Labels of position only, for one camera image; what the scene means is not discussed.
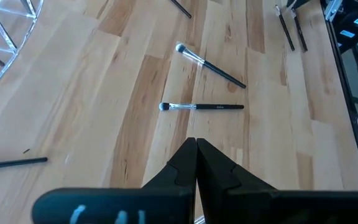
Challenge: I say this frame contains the black table frame rail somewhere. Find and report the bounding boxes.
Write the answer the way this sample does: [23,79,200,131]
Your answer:
[320,0,358,192]

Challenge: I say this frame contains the clear acrylic brush organizer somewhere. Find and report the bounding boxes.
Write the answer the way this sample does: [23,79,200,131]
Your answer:
[0,0,45,90]

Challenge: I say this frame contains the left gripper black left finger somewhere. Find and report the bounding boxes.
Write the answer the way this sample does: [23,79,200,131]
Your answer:
[31,138,198,224]

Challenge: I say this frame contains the grey marker centre table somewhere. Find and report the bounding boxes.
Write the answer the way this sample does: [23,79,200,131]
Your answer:
[158,101,246,112]

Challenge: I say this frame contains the silver metal bracket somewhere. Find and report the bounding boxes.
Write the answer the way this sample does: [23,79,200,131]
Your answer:
[323,0,344,22]

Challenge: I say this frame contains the small dark pen back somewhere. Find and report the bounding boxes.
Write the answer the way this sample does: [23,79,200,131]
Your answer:
[0,156,48,172]

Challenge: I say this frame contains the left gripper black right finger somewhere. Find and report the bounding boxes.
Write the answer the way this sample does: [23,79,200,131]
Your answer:
[197,138,358,224]

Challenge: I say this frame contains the black brush silver ferrule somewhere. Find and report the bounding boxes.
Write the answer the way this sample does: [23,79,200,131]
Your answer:
[175,42,247,90]

